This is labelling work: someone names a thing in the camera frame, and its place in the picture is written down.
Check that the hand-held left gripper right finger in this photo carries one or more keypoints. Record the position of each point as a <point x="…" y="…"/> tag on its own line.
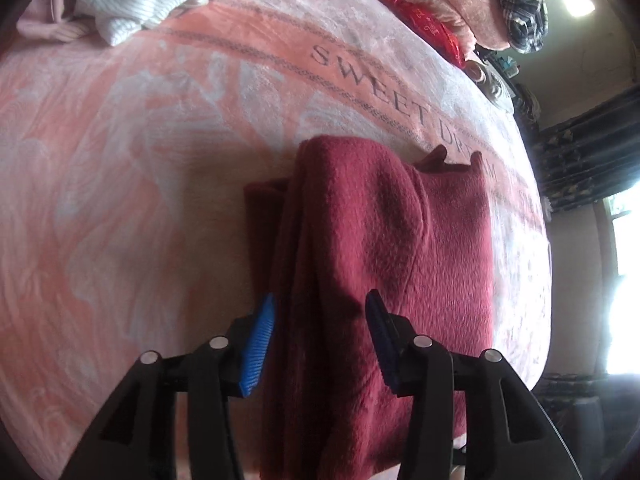
<point x="381" y="340"/>

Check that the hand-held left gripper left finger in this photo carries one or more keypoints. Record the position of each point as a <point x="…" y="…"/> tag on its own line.
<point x="257" y="345"/>

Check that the maroon knit sweater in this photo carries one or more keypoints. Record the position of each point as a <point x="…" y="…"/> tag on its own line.
<point x="375" y="220"/>

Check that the pink printed blanket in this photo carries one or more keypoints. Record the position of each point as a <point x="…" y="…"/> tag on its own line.
<point x="125" y="160"/>

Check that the bright window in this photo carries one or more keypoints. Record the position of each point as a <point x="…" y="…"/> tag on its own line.
<point x="625" y="285"/>

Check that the dark patterned curtain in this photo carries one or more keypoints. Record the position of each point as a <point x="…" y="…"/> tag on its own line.
<point x="580" y="160"/>

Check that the grey soft item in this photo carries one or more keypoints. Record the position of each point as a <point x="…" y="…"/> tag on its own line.
<point x="487" y="82"/>

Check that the red patterned pouch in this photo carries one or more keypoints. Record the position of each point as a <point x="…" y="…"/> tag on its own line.
<point x="430" y="25"/>

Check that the dark plaid shirt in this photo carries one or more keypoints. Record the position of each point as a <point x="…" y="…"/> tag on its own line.
<point x="522" y="5"/>

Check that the pale pink garment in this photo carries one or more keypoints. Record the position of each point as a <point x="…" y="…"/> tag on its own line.
<point x="45" y="15"/>

